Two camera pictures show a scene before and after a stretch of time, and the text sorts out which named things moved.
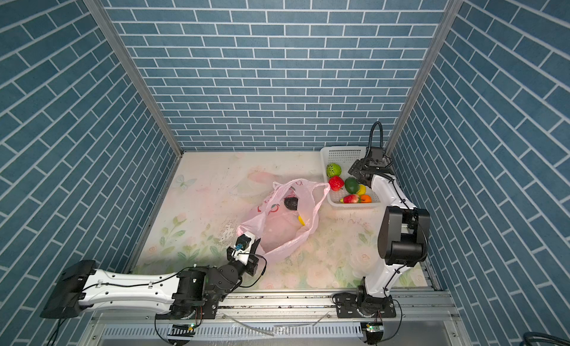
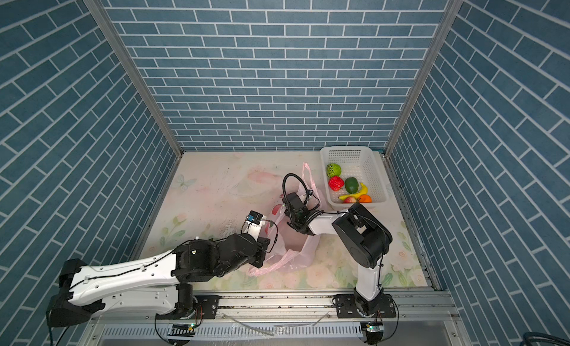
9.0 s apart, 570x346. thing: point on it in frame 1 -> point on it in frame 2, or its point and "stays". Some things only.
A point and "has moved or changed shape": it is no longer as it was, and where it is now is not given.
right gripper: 357,168 -> 286,211
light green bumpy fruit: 333,169 stays
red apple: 336,183 stays
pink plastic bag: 286,216 has moved or changed shape
